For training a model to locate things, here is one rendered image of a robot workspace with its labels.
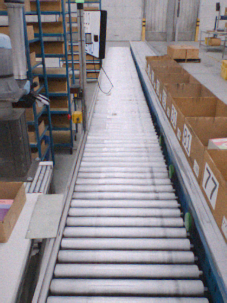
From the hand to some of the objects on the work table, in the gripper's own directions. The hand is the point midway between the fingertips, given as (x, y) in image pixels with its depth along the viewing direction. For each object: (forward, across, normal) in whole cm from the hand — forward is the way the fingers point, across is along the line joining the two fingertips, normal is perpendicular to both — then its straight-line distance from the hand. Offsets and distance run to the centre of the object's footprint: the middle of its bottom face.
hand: (48, 101), depth 212 cm
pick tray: (-3, +106, -26) cm, 109 cm away
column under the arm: (+2, +64, -23) cm, 68 cm away
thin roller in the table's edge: (+14, +72, -18) cm, 76 cm away
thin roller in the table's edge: (+19, +72, -15) cm, 76 cm away
